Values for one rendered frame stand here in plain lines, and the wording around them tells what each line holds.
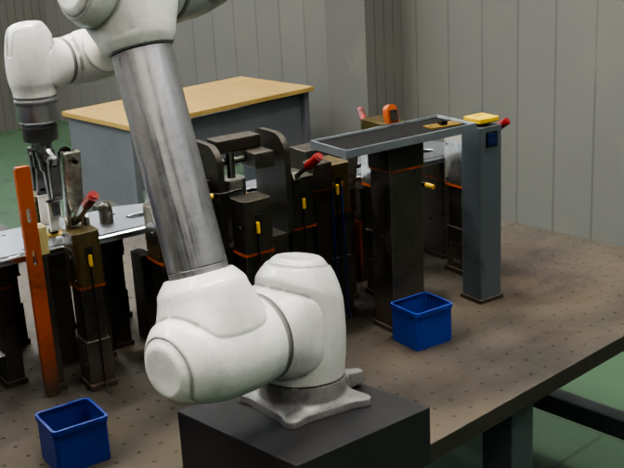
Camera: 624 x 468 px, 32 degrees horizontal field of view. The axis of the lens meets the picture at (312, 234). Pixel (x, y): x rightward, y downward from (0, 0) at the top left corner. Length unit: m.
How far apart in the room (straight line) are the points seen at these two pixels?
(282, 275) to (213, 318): 0.19
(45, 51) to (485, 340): 1.15
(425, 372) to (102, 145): 3.47
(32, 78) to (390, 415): 1.01
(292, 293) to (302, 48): 4.73
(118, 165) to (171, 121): 3.73
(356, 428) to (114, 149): 3.75
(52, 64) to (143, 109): 0.61
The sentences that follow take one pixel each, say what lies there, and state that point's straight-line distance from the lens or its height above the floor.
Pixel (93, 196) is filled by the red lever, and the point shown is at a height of 1.14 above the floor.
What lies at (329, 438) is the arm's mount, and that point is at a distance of 1.81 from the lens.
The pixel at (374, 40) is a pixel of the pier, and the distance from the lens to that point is 5.73.
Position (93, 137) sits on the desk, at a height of 0.54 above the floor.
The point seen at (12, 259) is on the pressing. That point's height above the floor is 1.00.
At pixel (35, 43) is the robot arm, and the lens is 2.30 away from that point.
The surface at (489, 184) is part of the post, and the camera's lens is 2.60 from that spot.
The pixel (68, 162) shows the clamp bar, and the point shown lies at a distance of 2.22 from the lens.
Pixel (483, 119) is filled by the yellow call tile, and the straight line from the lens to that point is 2.55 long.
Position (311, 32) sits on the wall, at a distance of 6.39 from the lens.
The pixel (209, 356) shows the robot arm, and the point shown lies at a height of 1.02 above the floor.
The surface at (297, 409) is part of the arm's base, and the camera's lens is 1.88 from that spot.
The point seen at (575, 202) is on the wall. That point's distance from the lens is 5.37.
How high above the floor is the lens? 1.70
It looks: 18 degrees down
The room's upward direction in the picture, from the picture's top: 3 degrees counter-clockwise
